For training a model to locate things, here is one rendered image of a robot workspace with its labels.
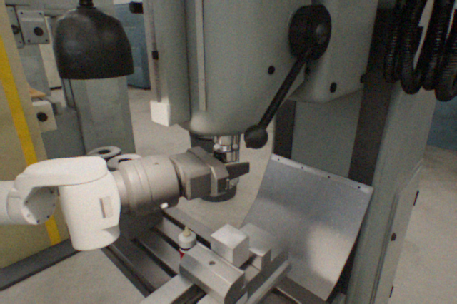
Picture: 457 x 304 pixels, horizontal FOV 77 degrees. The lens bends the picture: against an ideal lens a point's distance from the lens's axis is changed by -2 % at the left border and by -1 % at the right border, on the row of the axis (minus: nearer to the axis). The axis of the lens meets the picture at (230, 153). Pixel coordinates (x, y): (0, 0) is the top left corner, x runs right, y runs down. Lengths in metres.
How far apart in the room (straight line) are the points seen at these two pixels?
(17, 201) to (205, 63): 0.31
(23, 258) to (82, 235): 2.06
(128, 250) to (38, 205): 0.37
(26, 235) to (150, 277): 1.74
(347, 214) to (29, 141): 1.87
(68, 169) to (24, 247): 2.05
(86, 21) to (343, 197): 0.71
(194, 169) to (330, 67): 0.27
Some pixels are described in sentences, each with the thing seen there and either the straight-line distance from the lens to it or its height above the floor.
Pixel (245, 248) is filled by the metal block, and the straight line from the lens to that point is 0.62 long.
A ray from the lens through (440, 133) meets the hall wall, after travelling 4.73.
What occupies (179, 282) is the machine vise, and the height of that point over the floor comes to 1.00.
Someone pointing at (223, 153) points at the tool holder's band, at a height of 1.27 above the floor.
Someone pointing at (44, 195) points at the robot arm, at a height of 1.23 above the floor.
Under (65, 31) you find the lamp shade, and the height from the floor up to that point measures 1.46.
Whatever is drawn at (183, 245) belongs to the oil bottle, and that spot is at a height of 1.01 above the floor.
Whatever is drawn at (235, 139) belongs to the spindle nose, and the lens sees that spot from 0.49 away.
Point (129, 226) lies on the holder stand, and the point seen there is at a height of 0.98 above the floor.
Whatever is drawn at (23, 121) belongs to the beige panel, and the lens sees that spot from 2.14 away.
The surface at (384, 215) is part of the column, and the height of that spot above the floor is 1.01.
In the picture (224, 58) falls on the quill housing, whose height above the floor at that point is 1.43.
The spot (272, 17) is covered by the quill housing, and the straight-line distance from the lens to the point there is 0.40.
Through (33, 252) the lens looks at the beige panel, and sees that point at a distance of 2.50.
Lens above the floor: 1.46
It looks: 23 degrees down
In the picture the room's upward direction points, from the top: straight up
